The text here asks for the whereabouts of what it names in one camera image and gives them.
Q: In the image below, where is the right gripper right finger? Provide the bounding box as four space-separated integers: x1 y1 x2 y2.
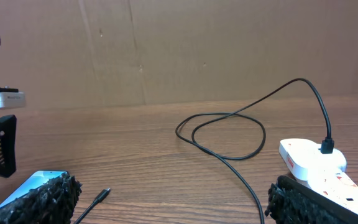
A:
264 175 358 224

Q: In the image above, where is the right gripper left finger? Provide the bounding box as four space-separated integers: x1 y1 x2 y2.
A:
0 174 82 224

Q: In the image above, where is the blue Galaxy smartphone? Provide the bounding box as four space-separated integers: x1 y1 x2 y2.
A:
0 170 69 208

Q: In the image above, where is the black USB charging cable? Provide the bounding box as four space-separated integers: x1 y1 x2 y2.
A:
73 78 335 224

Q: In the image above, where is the white charger adapter plug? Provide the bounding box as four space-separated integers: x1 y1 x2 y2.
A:
279 138 347 181

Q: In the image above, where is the white power strip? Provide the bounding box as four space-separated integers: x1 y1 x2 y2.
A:
278 138 358 223

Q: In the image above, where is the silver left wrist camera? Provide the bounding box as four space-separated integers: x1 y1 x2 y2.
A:
0 92 26 109

